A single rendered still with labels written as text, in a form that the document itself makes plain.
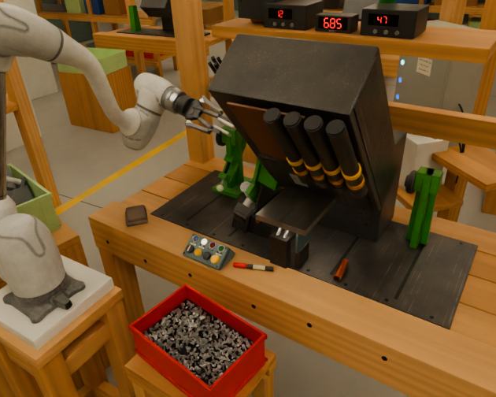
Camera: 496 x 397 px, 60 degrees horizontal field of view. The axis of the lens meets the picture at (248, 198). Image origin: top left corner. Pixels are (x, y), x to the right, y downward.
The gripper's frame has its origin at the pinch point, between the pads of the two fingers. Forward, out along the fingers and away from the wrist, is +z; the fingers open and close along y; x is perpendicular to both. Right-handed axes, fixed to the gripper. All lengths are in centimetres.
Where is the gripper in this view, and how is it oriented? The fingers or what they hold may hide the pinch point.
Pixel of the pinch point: (224, 127)
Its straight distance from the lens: 155.4
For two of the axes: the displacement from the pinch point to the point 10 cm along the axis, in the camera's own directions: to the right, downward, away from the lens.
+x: 2.7, 2.1, 9.4
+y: 5.2, -8.5, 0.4
